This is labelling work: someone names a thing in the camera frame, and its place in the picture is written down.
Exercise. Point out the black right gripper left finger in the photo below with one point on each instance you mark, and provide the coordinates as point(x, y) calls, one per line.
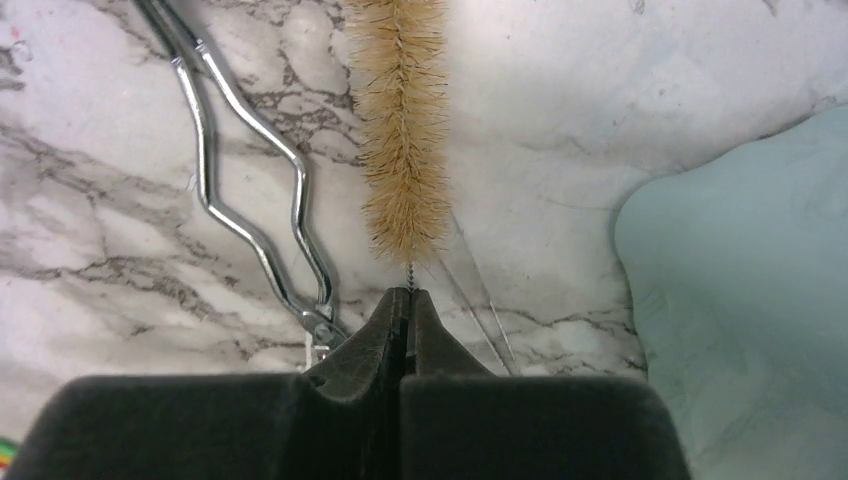
point(338, 420)

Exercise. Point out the teal plastic bin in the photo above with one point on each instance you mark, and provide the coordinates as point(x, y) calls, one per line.
point(738, 275)

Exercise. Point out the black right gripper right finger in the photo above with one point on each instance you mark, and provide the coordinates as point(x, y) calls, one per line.
point(459, 421)

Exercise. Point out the tan bristle test tube brush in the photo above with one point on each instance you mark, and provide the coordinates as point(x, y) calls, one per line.
point(399, 86)

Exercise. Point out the steel tweezers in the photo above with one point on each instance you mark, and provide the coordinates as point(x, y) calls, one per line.
point(464, 274)

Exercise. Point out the red yellow green stick bundle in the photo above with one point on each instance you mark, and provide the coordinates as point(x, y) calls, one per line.
point(8, 451)

